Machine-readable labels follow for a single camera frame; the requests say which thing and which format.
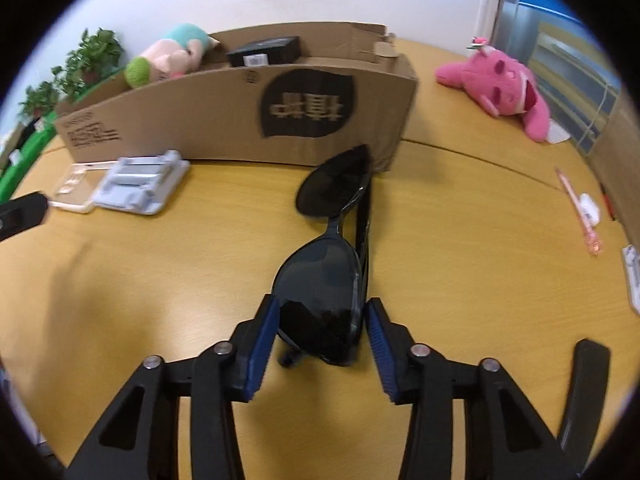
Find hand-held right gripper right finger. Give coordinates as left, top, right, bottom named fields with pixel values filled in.
left=363, top=297, right=582, bottom=480

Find small potted green plant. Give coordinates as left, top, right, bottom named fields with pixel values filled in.
left=20, top=80, right=63, bottom=118

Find wooden desktop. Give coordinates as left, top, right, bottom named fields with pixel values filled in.
left=0, top=35, right=640, bottom=480

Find printed cardboard box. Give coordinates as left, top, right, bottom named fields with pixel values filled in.
left=54, top=21, right=419, bottom=173

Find green cloth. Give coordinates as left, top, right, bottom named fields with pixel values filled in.
left=0, top=74, right=126, bottom=193

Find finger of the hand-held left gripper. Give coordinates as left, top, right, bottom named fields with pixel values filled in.
left=0, top=191, right=51, bottom=243

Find black sunglasses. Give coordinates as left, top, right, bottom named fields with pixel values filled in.
left=274, top=143, right=375, bottom=368

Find white flat object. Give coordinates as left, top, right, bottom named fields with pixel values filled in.
left=621, top=244, right=640, bottom=317

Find pink pen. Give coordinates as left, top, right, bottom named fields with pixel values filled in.
left=554, top=167, right=603, bottom=256

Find plain cardboard sheet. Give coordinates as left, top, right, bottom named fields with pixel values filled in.
left=582, top=105, right=640, bottom=256

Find glass door with blue banner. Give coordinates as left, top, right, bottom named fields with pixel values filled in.
left=492, top=0, right=631, bottom=156

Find clear plastic case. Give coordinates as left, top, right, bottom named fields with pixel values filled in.
left=50, top=160, right=121, bottom=213

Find grey plastic tray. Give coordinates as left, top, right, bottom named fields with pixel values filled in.
left=92, top=150, right=191, bottom=216

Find teal and pink plush toy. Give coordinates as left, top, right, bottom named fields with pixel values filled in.
left=124, top=22, right=222, bottom=90

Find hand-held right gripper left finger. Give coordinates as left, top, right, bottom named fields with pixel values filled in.
left=64, top=294, right=280, bottom=480

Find large potted green plant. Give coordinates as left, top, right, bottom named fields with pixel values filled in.
left=50, top=27, right=126, bottom=101

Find black flat bar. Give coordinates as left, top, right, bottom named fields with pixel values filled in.
left=556, top=339, right=612, bottom=476

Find black product box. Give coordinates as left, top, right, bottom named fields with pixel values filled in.
left=226, top=36, right=302, bottom=68

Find red pen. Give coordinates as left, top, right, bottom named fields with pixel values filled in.
left=600, top=185, right=618, bottom=221

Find small white case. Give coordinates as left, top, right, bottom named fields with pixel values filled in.
left=577, top=192, right=603, bottom=226

